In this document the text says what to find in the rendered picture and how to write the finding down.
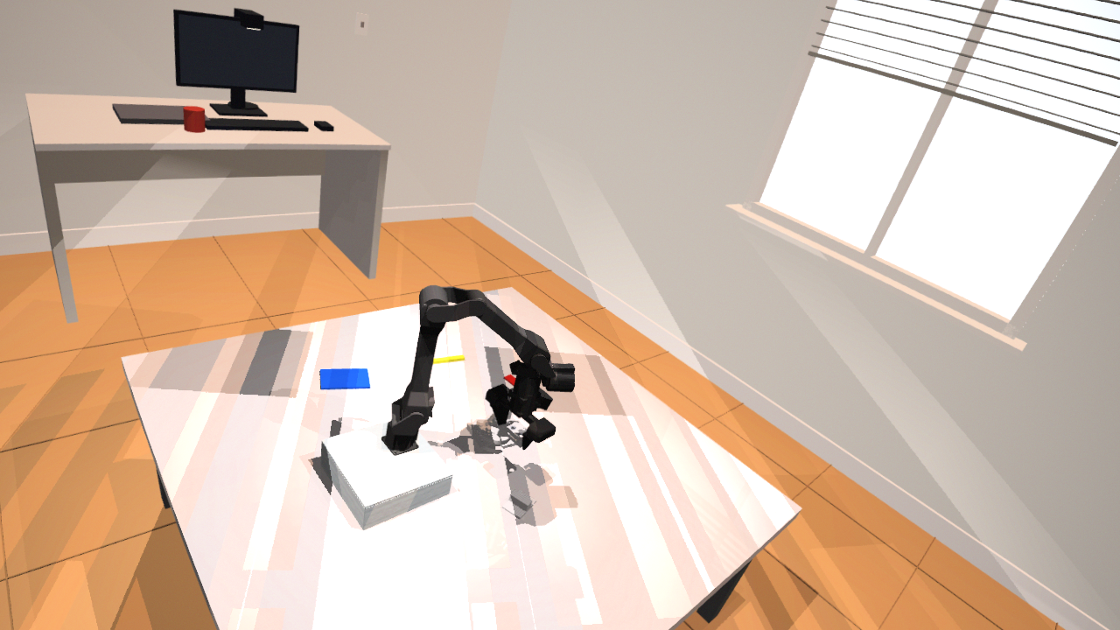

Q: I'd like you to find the blue flat rectangular plate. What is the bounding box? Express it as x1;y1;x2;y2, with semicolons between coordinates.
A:
320;368;371;390

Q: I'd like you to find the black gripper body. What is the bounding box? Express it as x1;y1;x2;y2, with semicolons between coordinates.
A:
485;385;557;443

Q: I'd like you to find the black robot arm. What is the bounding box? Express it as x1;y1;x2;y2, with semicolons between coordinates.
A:
381;285;575;456

